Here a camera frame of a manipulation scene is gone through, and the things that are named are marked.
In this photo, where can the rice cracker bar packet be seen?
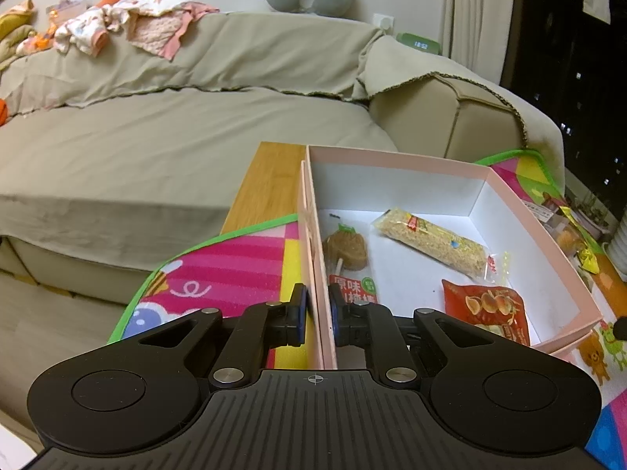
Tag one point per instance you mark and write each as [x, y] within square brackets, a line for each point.
[445, 246]

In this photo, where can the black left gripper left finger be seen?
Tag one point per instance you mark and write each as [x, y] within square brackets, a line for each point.
[231, 351]

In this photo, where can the beige sofa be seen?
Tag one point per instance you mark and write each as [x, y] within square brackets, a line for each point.
[220, 132]

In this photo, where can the white wall socket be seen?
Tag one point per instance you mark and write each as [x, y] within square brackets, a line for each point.
[384, 22]

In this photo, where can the wooden table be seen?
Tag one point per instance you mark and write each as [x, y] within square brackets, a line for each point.
[270, 187]

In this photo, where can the pink baby clothes pile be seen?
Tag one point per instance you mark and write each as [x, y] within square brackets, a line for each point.
[155, 26]

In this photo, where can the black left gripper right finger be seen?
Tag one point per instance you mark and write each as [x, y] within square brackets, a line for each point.
[427, 349]

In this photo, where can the brown lollipop cookie packet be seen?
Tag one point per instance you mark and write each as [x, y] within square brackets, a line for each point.
[345, 242]

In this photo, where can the pink cardboard box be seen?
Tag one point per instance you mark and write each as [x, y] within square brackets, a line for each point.
[360, 185]

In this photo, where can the orange ball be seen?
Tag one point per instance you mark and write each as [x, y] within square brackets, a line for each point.
[4, 112]

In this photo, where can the green digital clock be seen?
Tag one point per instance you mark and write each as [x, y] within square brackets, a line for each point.
[419, 43]

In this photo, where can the colourful play mat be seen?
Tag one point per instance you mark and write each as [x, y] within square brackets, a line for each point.
[253, 265]

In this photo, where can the red snack bag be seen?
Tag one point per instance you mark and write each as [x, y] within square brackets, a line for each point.
[496, 309]

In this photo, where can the beige curtain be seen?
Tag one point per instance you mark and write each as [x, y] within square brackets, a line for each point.
[483, 35]

